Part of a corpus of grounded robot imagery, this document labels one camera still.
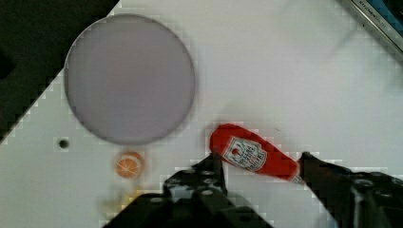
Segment yellow plush banana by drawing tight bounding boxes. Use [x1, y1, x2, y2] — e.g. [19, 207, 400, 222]
[102, 187, 144, 219]

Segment lilac round plate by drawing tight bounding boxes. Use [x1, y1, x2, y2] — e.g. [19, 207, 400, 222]
[64, 14, 197, 144]

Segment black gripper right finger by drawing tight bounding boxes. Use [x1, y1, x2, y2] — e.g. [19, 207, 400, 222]
[298, 152, 403, 228]

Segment red plush ketchup bottle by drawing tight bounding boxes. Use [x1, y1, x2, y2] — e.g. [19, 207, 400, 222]
[209, 123, 303, 184]

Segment orange slice toy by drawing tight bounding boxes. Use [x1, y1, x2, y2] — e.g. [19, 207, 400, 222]
[115, 152, 144, 179]

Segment silver toaster oven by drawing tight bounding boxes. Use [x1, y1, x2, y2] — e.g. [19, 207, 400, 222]
[340, 0, 403, 63]

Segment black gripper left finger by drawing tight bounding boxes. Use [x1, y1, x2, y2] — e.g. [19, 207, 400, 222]
[163, 152, 229, 219]

